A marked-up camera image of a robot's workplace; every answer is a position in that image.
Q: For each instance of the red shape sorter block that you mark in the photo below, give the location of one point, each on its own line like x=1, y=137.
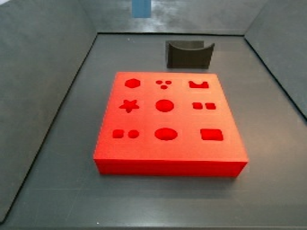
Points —
x=168, y=126

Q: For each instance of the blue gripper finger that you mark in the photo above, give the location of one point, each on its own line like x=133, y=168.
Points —
x=141, y=8

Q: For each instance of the dark grey arch object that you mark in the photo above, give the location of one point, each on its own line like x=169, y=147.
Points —
x=188, y=54

